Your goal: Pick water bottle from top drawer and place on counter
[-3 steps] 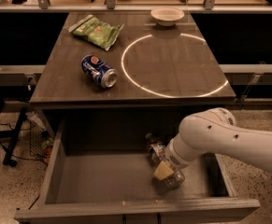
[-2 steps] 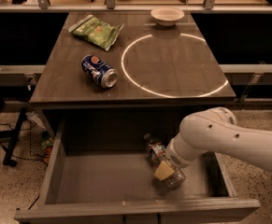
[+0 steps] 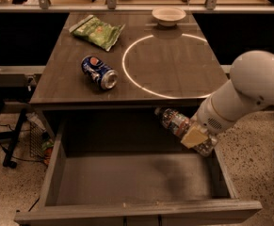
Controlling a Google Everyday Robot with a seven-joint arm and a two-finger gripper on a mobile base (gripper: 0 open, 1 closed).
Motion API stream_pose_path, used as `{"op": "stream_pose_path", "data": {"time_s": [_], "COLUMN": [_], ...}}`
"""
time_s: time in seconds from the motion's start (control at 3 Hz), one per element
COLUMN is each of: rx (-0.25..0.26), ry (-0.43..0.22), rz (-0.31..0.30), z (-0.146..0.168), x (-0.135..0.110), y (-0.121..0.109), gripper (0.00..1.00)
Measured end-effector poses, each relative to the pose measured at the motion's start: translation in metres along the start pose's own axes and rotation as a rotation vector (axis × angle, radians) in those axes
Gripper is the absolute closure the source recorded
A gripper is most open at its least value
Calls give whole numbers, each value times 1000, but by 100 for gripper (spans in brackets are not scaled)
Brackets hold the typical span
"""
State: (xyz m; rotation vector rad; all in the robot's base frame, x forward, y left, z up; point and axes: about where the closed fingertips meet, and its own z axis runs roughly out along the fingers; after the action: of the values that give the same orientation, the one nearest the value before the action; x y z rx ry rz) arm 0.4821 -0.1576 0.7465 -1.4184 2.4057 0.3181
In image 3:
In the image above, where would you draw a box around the white bowl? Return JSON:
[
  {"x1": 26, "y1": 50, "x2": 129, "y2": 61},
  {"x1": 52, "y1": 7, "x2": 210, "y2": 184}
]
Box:
[{"x1": 152, "y1": 8, "x2": 185, "y2": 26}]

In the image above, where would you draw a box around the blue soda can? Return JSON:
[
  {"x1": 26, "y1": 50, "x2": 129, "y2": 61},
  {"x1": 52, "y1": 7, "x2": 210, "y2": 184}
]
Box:
[{"x1": 81, "y1": 56, "x2": 119, "y2": 90}]

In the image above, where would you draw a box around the green chip bag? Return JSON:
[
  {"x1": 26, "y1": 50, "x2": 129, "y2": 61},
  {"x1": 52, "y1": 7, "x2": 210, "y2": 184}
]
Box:
[{"x1": 69, "y1": 15, "x2": 125, "y2": 52}]

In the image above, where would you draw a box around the grey cabinet counter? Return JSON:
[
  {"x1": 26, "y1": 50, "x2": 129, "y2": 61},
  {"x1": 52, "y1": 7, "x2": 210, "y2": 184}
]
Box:
[{"x1": 31, "y1": 11, "x2": 227, "y2": 135}]

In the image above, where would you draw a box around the wire mesh basket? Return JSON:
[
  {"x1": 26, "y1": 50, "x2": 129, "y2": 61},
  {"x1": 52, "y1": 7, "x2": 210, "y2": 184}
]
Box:
[{"x1": 29, "y1": 122, "x2": 45, "y2": 158}]

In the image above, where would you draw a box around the open grey top drawer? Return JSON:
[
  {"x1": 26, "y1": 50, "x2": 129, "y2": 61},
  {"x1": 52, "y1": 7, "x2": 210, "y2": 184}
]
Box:
[{"x1": 15, "y1": 111, "x2": 262, "y2": 226}]

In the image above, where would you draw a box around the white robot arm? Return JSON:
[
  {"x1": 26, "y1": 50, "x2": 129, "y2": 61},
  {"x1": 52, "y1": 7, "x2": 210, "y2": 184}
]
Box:
[{"x1": 182, "y1": 51, "x2": 274, "y2": 148}]

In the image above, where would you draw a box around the clear plastic water bottle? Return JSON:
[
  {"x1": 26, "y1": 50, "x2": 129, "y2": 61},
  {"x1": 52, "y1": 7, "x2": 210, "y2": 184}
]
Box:
[{"x1": 154, "y1": 107, "x2": 218, "y2": 156}]

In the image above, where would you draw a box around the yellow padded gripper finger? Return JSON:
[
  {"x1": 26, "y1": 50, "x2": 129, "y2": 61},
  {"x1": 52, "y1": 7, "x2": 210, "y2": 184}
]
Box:
[{"x1": 181, "y1": 124, "x2": 208, "y2": 149}]

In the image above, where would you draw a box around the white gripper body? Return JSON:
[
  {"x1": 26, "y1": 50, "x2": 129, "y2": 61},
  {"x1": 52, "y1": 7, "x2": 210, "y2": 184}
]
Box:
[{"x1": 192, "y1": 95, "x2": 236, "y2": 134}]

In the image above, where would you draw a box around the black stand leg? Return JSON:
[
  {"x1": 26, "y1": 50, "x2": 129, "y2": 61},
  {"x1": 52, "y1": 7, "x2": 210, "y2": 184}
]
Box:
[{"x1": 0, "y1": 108, "x2": 26, "y2": 169}]

